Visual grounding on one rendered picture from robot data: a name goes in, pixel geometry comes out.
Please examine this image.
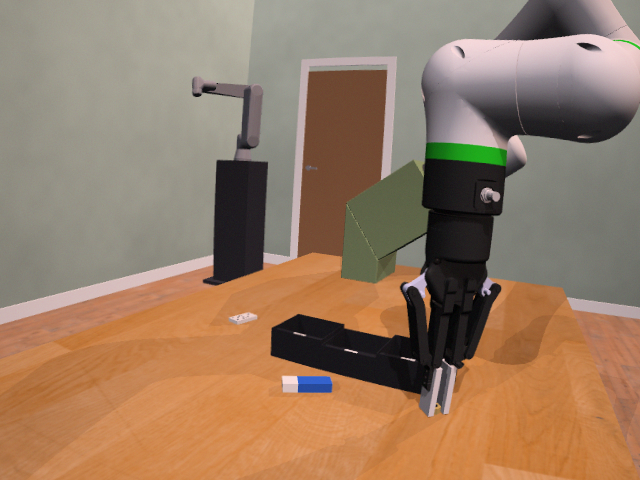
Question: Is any blue and white eraser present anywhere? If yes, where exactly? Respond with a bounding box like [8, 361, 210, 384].
[282, 376, 332, 393]

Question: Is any white domino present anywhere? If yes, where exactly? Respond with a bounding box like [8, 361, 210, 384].
[229, 312, 257, 325]

